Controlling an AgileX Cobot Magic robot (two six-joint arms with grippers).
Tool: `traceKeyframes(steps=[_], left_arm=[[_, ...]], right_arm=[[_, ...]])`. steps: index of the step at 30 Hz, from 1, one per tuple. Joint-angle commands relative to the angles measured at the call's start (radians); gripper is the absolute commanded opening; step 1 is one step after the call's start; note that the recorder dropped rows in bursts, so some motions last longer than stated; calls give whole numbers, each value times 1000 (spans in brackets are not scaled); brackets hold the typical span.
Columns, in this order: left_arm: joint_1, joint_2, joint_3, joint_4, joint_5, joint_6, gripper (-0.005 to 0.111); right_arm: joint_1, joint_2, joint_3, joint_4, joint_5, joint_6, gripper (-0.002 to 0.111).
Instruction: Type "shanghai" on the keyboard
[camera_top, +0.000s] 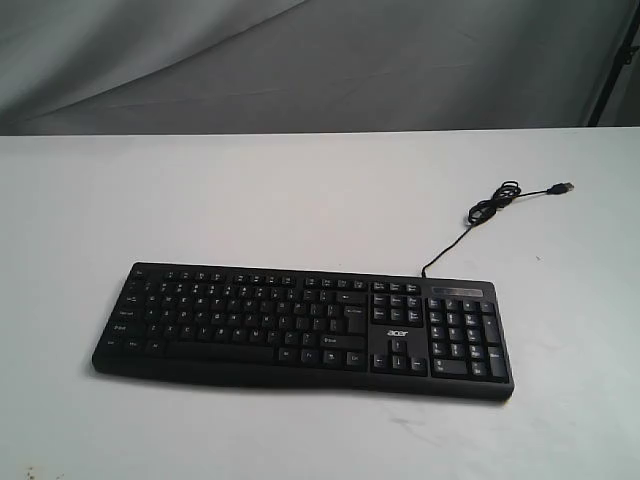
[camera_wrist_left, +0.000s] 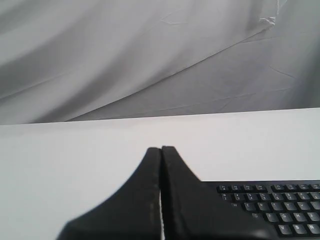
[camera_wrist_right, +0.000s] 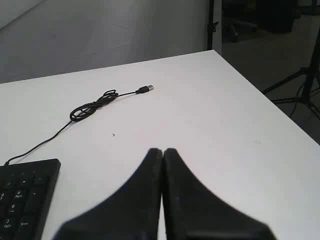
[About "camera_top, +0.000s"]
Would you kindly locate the black acer keyboard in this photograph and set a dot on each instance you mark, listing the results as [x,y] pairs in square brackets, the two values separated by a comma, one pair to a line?
[246,327]

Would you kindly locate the grey backdrop cloth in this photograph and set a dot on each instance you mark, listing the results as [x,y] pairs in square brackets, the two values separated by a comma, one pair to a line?
[240,67]

